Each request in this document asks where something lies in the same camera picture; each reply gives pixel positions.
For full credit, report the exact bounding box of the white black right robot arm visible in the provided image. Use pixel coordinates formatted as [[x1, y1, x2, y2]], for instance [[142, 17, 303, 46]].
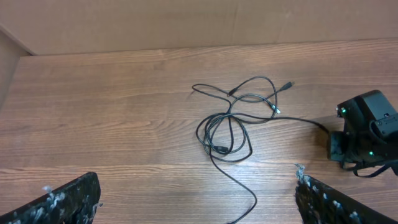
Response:
[[327, 90, 397, 178]]

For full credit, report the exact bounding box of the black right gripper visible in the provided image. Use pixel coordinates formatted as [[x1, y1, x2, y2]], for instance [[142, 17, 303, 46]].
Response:
[[327, 131, 350, 162]]

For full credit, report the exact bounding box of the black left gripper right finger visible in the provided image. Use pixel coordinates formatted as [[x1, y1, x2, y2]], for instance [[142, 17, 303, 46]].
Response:
[[295, 164, 397, 224]]

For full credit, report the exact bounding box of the black USB-C cable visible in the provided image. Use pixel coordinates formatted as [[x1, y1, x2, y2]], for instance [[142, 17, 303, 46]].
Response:
[[195, 112, 330, 224]]

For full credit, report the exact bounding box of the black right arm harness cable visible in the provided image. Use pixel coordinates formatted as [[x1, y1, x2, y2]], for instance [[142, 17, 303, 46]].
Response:
[[341, 121, 398, 179]]

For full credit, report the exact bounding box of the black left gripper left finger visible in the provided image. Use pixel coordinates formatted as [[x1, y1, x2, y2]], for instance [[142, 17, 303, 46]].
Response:
[[1, 172, 101, 224]]

